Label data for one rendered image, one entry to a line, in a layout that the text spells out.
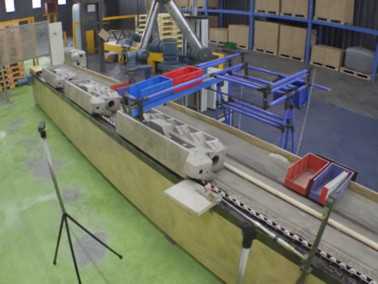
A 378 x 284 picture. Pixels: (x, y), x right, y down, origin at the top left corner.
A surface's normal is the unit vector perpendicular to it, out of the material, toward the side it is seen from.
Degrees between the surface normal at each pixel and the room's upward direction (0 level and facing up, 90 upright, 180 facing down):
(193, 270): 0
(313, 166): 88
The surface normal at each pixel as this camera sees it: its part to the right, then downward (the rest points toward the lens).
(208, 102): -0.67, 0.34
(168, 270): 0.00, -0.89
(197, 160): 0.50, -0.53
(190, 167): -0.72, -0.01
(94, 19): 0.65, 0.34
